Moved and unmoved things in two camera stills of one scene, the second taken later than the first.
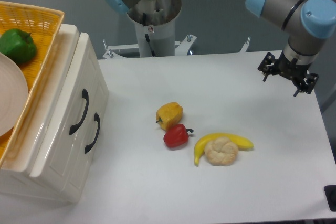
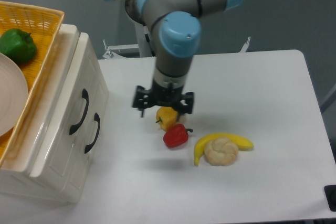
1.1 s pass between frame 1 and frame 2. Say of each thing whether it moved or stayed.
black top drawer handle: stayed
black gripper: moved
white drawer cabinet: stayed
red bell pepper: stayed
